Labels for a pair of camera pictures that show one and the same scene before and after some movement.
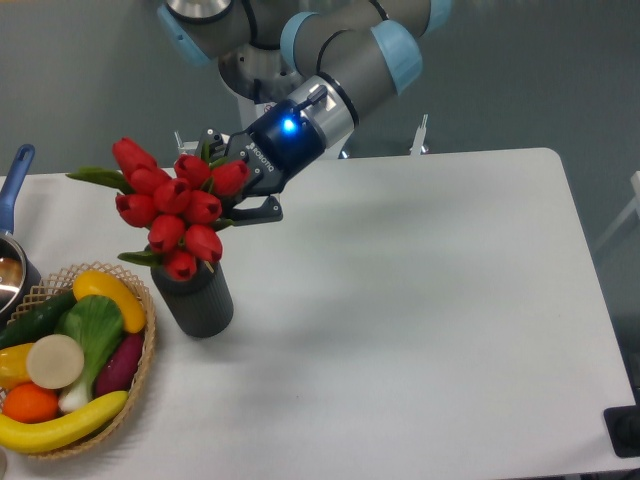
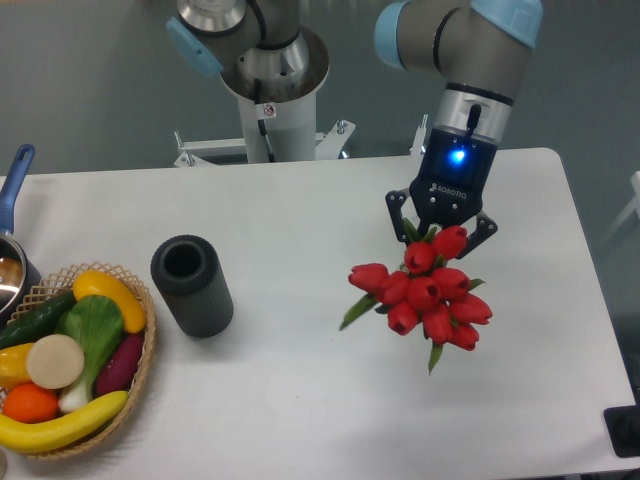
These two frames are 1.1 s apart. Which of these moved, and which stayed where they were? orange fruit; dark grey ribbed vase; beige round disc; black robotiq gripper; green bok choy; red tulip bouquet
Moved: black robotiq gripper; red tulip bouquet
Stayed: orange fruit; beige round disc; dark grey ribbed vase; green bok choy
